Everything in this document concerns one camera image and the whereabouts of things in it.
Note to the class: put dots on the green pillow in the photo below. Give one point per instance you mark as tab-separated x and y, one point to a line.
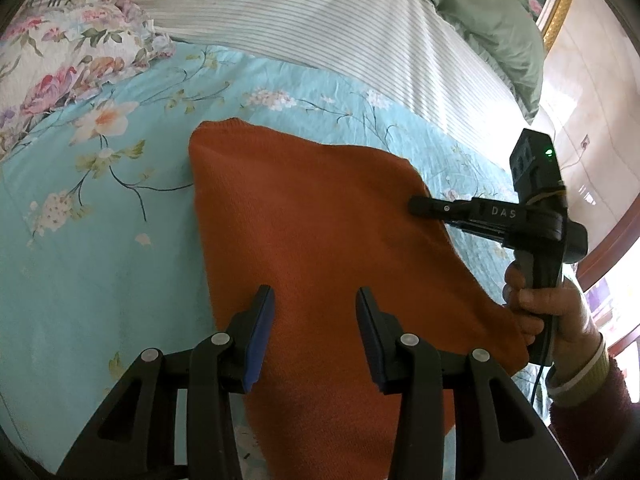
490	25

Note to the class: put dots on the person's right forearm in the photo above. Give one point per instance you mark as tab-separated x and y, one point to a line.
590	410

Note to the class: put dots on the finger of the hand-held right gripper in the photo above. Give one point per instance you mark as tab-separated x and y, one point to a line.
430	206
475	231

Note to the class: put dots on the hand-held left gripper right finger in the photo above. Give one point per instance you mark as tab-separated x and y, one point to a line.
370	340

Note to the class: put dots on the orange knit sweater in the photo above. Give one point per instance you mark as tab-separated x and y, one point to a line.
310	220

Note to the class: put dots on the person's right hand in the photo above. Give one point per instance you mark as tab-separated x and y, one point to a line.
575	310

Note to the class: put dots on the light blue floral bedsheet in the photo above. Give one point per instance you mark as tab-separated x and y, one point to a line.
100	260

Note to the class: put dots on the white striped duvet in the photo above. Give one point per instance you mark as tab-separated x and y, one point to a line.
325	25

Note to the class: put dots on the brown wooden frame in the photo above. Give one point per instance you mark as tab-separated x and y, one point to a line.
615	255

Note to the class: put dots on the floral pillow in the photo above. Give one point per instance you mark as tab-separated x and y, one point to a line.
50	50

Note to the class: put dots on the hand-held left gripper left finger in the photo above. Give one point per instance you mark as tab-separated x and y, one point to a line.
260	340

